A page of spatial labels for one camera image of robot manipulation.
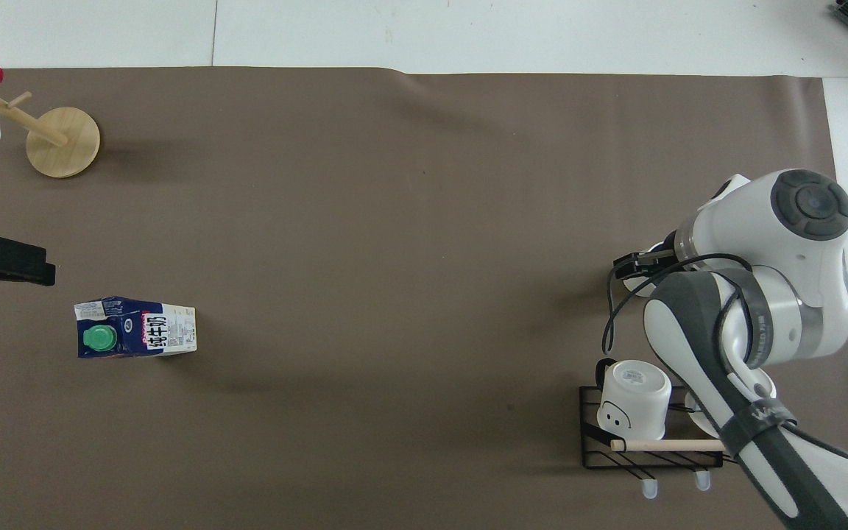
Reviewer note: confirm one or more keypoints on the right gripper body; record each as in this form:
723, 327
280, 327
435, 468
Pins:
661, 260

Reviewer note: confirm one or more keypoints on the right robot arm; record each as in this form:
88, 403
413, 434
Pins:
785, 294

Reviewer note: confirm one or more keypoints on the white cup with face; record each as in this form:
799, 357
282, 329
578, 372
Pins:
637, 401

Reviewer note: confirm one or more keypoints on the blue and white milk carton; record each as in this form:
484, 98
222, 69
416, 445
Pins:
166, 331

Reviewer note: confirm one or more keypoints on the wooden mug tree stand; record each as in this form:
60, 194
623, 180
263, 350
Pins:
63, 143

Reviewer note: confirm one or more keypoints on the black stand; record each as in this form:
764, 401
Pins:
12, 259

